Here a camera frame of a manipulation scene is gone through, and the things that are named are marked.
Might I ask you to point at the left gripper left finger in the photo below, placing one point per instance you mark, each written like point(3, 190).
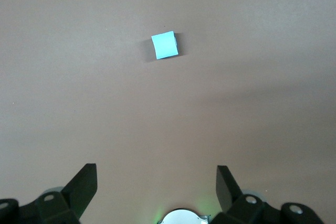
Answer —
point(65, 205)

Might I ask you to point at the blue foam block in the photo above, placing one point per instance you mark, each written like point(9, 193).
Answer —
point(165, 45)

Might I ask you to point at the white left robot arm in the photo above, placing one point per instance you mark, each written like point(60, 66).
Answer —
point(181, 218)

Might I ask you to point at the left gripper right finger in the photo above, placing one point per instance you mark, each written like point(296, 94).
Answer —
point(244, 208)

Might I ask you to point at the brown table cover mat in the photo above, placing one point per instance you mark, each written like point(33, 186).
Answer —
point(78, 77)

